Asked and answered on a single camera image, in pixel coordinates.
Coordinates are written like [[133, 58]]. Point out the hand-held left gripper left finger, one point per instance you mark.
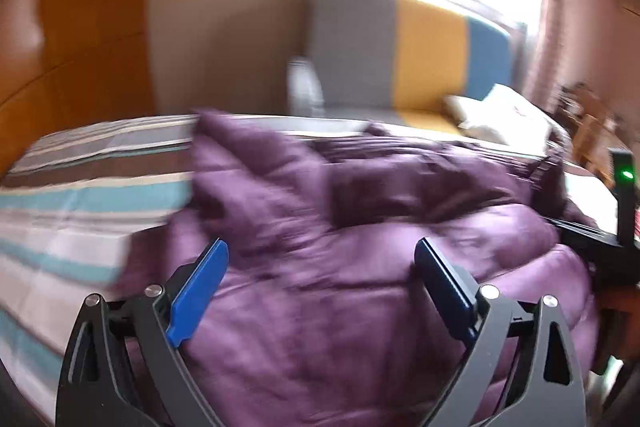
[[197, 297]]

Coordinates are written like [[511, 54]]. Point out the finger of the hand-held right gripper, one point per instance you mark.
[[575, 229]]

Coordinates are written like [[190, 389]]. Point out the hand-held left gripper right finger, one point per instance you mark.
[[445, 287]]

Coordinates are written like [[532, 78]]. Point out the purple puffer jacket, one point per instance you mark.
[[350, 282]]

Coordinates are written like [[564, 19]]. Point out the rattan chair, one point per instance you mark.
[[592, 127]]

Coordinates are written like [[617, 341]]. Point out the white printed pillow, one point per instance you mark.
[[505, 114]]

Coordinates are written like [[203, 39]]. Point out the bed with striped sheet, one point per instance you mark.
[[75, 217]]

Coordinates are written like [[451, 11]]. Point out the patterned beige curtain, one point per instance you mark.
[[555, 7]]

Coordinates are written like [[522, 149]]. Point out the grey yellow blue sofa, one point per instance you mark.
[[400, 57]]

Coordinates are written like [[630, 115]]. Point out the wooden wardrobe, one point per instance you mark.
[[70, 32]]

